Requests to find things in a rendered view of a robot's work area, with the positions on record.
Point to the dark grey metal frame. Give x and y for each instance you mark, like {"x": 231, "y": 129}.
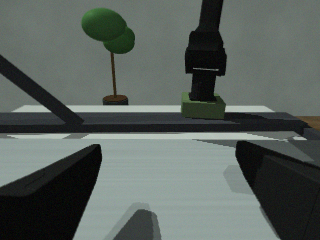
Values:
{"x": 20, "y": 79}

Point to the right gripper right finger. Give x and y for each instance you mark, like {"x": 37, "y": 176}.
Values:
{"x": 287, "y": 189}

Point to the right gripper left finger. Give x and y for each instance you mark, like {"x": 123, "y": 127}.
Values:
{"x": 48, "y": 204}

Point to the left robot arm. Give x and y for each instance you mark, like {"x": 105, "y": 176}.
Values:
{"x": 205, "y": 50}

